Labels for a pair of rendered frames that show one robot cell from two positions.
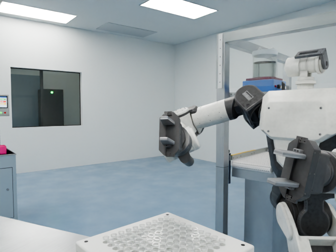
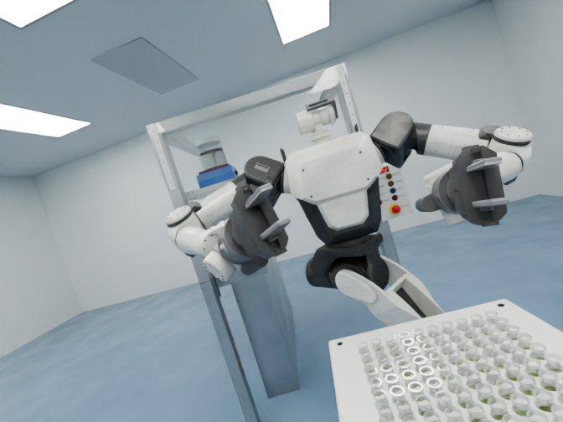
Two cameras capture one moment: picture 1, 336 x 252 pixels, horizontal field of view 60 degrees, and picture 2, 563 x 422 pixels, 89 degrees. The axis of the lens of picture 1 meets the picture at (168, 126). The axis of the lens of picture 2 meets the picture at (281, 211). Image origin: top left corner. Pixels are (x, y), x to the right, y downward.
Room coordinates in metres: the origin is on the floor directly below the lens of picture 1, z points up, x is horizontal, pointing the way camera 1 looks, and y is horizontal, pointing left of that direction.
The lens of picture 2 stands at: (0.42, 0.27, 1.19)
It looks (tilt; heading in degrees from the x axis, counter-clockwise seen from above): 4 degrees down; 319
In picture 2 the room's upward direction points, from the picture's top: 17 degrees counter-clockwise
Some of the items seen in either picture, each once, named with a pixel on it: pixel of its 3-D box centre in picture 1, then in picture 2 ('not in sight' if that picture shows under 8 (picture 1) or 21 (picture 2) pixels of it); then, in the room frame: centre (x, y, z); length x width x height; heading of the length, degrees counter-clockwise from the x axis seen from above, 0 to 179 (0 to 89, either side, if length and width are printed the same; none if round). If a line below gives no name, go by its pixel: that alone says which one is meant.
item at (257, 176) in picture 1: (289, 159); (252, 248); (2.29, -0.97, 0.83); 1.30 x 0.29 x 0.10; 138
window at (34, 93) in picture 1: (47, 98); not in sight; (5.90, 2.43, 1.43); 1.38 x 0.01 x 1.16; 128
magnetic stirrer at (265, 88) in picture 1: (265, 85); (219, 176); (1.85, -0.62, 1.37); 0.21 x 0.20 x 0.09; 48
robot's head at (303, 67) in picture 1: (304, 69); (315, 123); (0.98, -0.45, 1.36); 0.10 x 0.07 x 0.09; 43
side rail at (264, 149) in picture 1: (272, 147); not in sight; (2.38, -0.86, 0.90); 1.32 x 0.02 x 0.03; 138
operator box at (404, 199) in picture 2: not in sight; (387, 192); (1.14, -1.07, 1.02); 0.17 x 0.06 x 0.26; 48
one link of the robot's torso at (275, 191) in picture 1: (296, 200); (342, 264); (1.05, -0.48, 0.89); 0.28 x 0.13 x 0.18; 178
